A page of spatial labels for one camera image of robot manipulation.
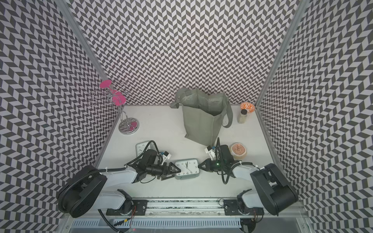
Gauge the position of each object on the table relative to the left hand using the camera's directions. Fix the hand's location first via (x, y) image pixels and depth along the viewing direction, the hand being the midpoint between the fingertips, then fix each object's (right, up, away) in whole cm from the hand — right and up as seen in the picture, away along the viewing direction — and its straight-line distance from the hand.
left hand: (177, 175), depth 80 cm
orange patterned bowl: (+53, +41, +33) cm, 75 cm away
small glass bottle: (+44, +32, +22) cm, 58 cm away
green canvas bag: (+14, +34, -1) cm, 37 cm away
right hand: (+13, +2, +4) cm, 14 cm away
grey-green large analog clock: (+7, +3, +4) cm, 8 cm away
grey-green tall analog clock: (-25, +14, +12) cm, 31 cm away
